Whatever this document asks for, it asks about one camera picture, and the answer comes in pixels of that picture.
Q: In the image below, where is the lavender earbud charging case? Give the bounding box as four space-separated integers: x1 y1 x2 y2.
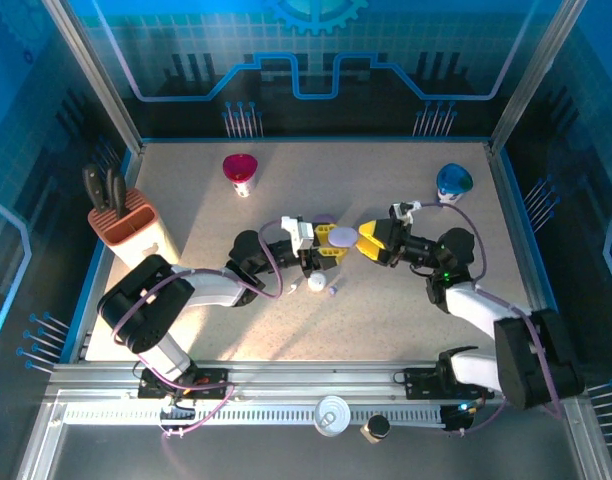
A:
327 225 360 248

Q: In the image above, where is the cup with blue lid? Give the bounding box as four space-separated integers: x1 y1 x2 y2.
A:
435 162 474 209

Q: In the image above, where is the cup with magenta lid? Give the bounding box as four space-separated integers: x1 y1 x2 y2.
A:
222 153 260 199

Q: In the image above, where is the terracotta and cream knife block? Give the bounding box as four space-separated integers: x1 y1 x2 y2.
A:
87 188 182 271

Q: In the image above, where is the silver tin can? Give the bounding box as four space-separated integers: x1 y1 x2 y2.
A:
313 394 352 439

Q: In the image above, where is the small black-lidded jar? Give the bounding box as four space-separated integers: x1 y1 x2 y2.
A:
360 414 391 445

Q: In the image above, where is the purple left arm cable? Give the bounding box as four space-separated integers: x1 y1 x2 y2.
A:
110 218 287 441

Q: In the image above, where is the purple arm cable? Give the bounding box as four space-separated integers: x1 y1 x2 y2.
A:
110 218 287 441
410 199 562 437

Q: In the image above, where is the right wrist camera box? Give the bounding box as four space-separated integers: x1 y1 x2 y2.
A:
389 199 421 225

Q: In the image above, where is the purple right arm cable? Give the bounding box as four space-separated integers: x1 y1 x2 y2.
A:
410 199 562 437

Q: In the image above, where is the aluminium table side rail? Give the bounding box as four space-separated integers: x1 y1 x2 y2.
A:
487 143 560 362

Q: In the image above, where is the aluminium mounting rail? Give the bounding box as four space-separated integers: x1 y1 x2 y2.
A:
45 360 587 399

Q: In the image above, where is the black-handled knife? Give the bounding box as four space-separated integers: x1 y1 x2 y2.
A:
103 167 118 209
110 172 129 220
80 163 100 210

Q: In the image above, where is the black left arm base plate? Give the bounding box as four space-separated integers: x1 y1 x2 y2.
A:
137 367 231 401

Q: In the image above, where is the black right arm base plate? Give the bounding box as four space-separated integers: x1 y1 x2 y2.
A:
403 368 496 401

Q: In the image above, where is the slotted grey cable duct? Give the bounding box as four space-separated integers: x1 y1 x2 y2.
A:
63 405 447 426

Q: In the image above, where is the aluminium frame post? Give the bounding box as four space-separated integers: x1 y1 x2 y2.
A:
39 0 146 154
489 0 590 154

